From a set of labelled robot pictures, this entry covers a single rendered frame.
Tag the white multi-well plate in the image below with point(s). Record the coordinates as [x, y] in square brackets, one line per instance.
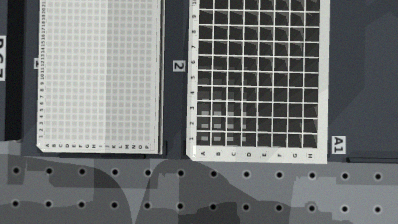
[101, 76]

